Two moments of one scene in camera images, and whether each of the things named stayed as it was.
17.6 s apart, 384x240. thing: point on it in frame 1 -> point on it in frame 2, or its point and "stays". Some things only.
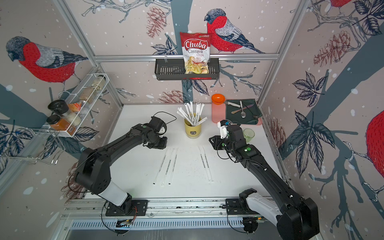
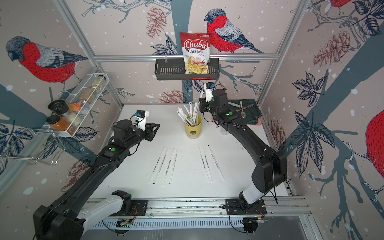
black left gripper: x=163 y=145 -> x=149 y=132
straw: x=173 y=165 stays
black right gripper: x=216 y=145 -> x=202 y=104
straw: x=167 y=169 stays
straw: x=207 y=164 stays
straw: x=154 y=182 stays
